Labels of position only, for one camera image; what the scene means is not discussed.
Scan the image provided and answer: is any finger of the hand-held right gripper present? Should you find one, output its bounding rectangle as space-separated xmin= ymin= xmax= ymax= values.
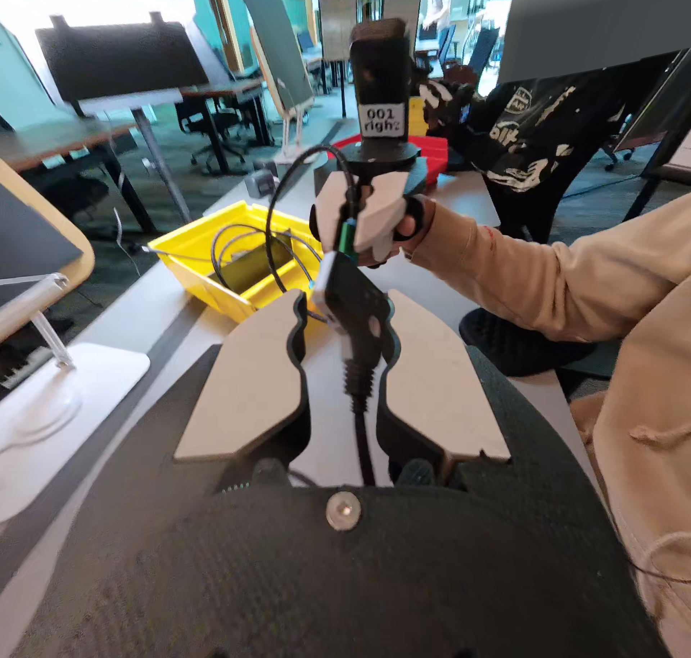
xmin=353 ymin=171 xmax=411 ymax=264
xmin=315 ymin=171 xmax=352 ymax=262

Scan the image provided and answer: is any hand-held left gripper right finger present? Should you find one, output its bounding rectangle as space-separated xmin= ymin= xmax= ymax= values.
xmin=376 ymin=288 xmax=512 ymax=469

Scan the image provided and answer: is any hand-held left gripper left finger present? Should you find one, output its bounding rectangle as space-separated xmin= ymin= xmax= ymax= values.
xmin=173 ymin=288 xmax=314 ymax=471

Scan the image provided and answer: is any green plug braided hdmi cable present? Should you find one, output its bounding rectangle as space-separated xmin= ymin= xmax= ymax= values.
xmin=266 ymin=144 xmax=361 ymax=324
xmin=209 ymin=224 xmax=331 ymax=324

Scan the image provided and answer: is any black silver hdmi switch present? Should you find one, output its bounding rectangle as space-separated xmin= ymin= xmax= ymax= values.
xmin=313 ymin=250 xmax=390 ymax=343

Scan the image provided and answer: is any thick black braided switch cable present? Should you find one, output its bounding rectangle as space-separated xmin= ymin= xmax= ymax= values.
xmin=341 ymin=340 xmax=380 ymax=487

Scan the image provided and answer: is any yellow plastic bin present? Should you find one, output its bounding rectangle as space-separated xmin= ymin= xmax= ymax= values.
xmin=147 ymin=200 xmax=326 ymax=325

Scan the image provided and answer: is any person's right forearm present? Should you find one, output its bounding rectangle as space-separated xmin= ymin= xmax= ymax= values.
xmin=413 ymin=199 xmax=638 ymax=346

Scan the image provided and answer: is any person's right hand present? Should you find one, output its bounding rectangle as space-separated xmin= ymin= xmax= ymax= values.
xmin=356 ymin=196 xmax=438 ymax=269

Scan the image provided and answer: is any grey portable power station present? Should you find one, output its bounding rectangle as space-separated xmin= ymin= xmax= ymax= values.
xmin=244 ymin=169 xmax=279 ymax=201

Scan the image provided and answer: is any red plastic bin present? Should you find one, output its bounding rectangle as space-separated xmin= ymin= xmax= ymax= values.
xmin=329 ymin=132 xmax=450 ymax=190

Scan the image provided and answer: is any white tablet stand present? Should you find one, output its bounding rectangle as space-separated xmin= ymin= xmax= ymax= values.
xmin=274 ymin=109 xmax=311 ymax=163
xmin=0 ymin=272 xmax=152 ymax=524

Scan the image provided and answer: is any black chair armrest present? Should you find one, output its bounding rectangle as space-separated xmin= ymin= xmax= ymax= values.
xmin=459 ymin=307 xmax=597 ymax=379

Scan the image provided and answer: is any black bin divider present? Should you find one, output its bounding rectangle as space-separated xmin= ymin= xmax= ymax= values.
xmin=208 ymin=237 xmax=295 ymax=294

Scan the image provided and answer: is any black office chair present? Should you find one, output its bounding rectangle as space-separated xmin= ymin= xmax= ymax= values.
xmin=177 ymin=97 xmax=250 ymax=176

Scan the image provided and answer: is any person's beige hoodie torso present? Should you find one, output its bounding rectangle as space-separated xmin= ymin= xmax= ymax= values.
xmin=569 ymin=191 xmax=691 ymax=658

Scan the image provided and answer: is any studio light panel on stand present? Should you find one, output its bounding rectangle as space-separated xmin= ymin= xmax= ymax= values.
xmin=35 ymin=13 xmax=211 ymax=222

